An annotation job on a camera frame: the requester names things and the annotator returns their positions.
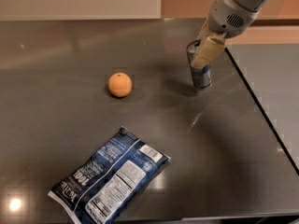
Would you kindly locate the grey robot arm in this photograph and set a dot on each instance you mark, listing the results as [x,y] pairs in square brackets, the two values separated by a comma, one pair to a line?
[252,5]

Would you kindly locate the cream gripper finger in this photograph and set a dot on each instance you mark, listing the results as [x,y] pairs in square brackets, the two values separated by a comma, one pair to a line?
[210,48]
[204,33]

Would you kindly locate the silver blue redbull can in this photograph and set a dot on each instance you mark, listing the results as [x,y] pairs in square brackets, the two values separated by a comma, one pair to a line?
[201,78]

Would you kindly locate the blue snack bag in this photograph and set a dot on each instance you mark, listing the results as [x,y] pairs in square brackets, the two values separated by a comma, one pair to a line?
[98,191]

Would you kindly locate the grey side table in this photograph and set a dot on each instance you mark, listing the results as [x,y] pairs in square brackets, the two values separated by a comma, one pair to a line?
[272,73]

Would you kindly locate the orange fruit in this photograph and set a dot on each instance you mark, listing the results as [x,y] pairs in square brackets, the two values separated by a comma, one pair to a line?
[120,85]

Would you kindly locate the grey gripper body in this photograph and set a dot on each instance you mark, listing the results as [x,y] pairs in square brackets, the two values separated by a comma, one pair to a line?
[226,15]

